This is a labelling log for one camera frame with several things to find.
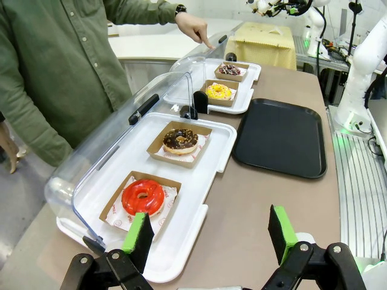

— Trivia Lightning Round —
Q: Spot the cardboard tray under yellow donut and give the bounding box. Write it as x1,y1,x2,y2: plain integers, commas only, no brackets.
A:
201,79,240,108

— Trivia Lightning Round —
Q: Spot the cardboard tray under nut donut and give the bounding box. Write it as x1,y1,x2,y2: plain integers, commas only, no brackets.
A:
146,120,213,169

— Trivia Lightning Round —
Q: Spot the yellow sprinkled donut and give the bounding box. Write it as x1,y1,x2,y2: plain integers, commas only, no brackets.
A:
205,84,233,101

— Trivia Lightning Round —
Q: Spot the dark sprinkled donut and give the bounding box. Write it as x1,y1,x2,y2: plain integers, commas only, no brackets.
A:
218,63,242,77

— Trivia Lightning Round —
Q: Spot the black camera stand pole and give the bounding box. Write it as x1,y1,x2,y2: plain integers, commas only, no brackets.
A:
347,0,365,57

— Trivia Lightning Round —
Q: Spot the small white display case base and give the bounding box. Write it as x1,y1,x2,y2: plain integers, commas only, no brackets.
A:
163,59,262,115

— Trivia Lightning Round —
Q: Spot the aluminium slotted robot base plate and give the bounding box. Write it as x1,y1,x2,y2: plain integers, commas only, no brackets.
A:
326,105,387,261

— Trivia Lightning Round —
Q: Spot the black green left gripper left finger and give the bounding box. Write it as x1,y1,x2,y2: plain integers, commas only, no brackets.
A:
68,211,155,290

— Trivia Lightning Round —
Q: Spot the background robot gripper with cables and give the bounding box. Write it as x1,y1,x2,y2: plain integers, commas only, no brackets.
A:
245,0,314,18

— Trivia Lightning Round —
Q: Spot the cardboard tray under drizzle donut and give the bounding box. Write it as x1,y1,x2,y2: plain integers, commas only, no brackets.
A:
213,61,250,83

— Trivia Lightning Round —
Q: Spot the white background counter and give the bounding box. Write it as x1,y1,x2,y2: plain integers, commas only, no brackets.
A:
108,18,244,63

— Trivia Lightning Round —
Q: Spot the person's left forearm green sleeve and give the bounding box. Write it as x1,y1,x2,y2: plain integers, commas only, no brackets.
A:
104,0,182,27

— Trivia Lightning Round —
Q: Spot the person's torso green shirt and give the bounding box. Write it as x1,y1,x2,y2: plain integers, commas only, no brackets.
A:
0,0,137,167

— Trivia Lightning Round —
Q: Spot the large clear dome lid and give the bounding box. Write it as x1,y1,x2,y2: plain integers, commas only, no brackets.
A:
44,71,195,246

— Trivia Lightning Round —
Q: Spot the red glazed donut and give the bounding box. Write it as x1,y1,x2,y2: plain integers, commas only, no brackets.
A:
121,178,166,218

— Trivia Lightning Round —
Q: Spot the bystander hand with dark sleeve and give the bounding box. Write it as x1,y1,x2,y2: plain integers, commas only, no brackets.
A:
0,120,20,175

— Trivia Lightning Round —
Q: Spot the cardboard tray under red donut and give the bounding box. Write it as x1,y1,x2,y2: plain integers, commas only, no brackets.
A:
99,170,183,235

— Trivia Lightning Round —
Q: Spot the small clear dome lid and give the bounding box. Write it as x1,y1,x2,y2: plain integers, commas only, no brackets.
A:
168,33,230,105

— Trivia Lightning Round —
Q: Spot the chocolate donut with nut crumbs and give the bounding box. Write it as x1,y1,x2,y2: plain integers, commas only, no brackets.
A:
163,128,200,155

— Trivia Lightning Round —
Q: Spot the black plastic serving tray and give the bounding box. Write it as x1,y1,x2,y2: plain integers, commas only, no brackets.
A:
232,98,328,179

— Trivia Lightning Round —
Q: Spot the person's left hand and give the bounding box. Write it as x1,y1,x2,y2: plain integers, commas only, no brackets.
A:
175,11,217,51

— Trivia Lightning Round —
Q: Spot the large white display case base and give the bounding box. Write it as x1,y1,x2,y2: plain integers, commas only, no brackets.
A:
56,112,238,284

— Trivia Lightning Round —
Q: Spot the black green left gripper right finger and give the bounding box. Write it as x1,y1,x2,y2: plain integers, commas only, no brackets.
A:
261,204,367,290

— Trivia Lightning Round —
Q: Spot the black cable on base plate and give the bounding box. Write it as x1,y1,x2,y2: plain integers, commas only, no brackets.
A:
367,135,385,158

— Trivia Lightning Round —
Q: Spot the box under yellow cloth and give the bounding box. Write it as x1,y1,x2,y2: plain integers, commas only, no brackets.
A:
225,21,298,71

